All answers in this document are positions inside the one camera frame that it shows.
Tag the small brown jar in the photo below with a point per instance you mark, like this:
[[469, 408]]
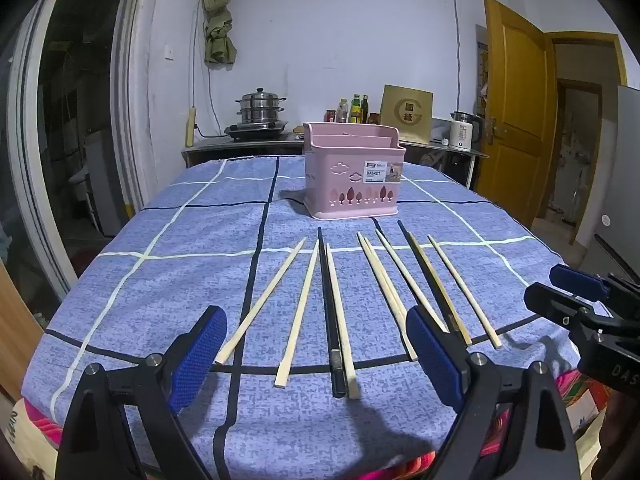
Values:
[[374, 119]]

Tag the metal kitchen counter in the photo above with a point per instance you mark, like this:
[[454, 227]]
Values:
[[240, 147]]

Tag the black chopstick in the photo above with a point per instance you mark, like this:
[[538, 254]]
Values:
[[327, 300], [403, 229]]

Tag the sliding glass door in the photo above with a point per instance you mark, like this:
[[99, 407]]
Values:
[[75, 110]]

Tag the green hanging cloth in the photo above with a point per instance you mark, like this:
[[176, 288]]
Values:
[[218, 35]]

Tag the white electric kettle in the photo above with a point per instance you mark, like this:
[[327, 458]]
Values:
[[462, 135]]

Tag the blue checked tablecloth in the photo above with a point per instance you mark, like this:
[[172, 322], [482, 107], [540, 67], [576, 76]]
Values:
[[175, 260]]

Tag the brown wooden board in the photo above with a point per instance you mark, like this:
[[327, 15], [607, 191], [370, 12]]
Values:
[[15, 340]]

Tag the yellowed power strip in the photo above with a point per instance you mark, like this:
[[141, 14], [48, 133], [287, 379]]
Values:
[[190, 127]]

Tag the steel steamer pot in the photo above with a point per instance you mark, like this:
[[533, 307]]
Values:
[[260, 107]]

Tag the yellowish bamboo chopstick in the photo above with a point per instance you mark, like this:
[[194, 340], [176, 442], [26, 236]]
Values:
[[435, 280]]

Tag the pink plastic utensil basket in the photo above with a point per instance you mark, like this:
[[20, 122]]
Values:
[[350, 180]]

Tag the grey refrigerator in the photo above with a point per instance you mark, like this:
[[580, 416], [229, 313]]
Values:
[[625, 185]]

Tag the green oil bottle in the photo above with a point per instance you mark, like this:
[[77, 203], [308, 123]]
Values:
[[355, 110]]

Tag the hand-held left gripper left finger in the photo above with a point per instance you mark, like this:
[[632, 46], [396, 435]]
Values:
[[197, 360]]

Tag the colourful striped cloth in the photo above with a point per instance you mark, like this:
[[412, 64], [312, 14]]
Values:
[[42, 422]]

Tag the black gas stove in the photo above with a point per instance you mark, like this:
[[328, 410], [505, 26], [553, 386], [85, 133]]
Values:
[[255, 131]]

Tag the dark sauce bottle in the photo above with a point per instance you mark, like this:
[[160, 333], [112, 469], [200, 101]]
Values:
[[365, 110]]

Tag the gold gift box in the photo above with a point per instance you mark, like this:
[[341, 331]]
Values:
[[406, 115]]

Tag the yellow wooden door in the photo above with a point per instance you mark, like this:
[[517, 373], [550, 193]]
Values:
[[515, 110]]

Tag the clear condiment bottle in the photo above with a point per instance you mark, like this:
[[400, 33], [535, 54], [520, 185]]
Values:
[[342, 111]]

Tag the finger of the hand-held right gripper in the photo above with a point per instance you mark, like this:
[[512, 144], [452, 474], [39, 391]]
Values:
[[575, 278], [550, 302]]

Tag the red sauce jar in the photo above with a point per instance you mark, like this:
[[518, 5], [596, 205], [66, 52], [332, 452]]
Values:
[[330, 116]]

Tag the light wooden chopstick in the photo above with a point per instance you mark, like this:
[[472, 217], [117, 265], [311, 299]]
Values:
[[400, 307], [462, 290], [372, 265], [341, 320], [407, 277], [297, 315], [260, 302]]

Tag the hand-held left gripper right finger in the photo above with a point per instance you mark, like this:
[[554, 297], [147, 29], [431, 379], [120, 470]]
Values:
[[435, 360]]

